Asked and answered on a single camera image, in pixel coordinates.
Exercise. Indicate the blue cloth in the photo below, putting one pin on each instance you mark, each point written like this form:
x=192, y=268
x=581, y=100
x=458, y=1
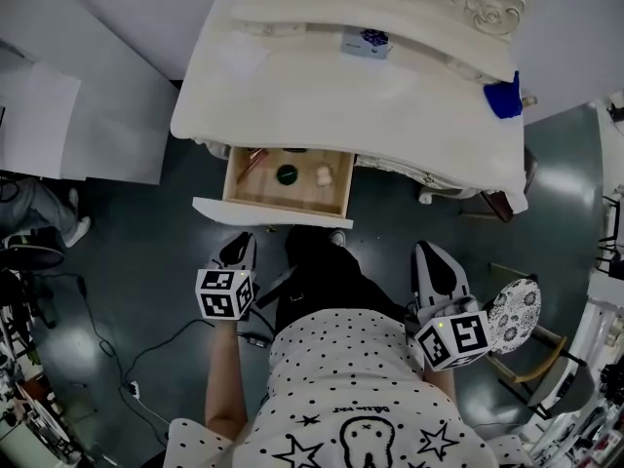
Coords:
x=502, y=100

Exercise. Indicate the copper makeup brush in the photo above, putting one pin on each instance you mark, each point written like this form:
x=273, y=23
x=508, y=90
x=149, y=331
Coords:
x=253, y=161

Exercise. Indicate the person's left forearm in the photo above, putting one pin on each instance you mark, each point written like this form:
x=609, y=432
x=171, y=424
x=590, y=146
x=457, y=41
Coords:
x=224, y=383

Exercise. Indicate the person's right white shoe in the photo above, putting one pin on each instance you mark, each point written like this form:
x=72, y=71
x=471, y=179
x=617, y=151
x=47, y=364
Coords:
x=337, y=238

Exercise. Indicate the grey chair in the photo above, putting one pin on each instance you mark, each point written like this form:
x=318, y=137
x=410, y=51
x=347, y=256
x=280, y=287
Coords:
x=570, y=388

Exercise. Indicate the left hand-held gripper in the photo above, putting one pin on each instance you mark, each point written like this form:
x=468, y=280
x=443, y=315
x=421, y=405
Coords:
x=219, y=293

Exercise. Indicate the wooden chair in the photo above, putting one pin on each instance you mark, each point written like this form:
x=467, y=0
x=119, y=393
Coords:
x=553, y=356

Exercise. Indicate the person's white polka-dot shirt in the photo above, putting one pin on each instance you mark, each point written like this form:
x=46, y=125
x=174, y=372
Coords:
x=351, y=359

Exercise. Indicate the person's black trousers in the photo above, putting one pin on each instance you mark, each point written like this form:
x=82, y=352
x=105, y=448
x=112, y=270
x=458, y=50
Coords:
x=331, y=281

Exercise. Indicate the small black box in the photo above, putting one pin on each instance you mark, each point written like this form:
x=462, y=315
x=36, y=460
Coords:
x=294, y=150

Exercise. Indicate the white box with blue print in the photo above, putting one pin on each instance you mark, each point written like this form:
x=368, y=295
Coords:
x=361, y=47

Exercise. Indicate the white power strip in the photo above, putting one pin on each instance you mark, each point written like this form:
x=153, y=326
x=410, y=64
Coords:
x=134, y=389

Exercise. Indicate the cream dressing table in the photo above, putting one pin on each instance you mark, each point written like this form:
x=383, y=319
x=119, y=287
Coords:
x=341, y=105

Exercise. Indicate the white low cabinet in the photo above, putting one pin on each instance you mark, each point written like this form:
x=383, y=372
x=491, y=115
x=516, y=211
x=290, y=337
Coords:
x=39, y=120

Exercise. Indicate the brown stool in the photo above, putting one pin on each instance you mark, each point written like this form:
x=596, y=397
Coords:
x=497, y=205

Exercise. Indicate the wooden drawer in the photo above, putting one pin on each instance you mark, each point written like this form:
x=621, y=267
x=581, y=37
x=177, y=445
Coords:
x=273, y=216

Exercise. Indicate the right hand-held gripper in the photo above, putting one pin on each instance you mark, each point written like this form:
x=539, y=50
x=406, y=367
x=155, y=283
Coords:
x=458, y=339

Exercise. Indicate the floral seat cushion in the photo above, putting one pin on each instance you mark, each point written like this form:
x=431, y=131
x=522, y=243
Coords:
x=517, y=315

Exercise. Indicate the person's right forearm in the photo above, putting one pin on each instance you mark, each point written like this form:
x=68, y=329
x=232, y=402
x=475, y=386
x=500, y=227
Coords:
x=443, y=383

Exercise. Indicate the green round compact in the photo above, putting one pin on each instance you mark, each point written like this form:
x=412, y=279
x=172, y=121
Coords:
x=287, y=174

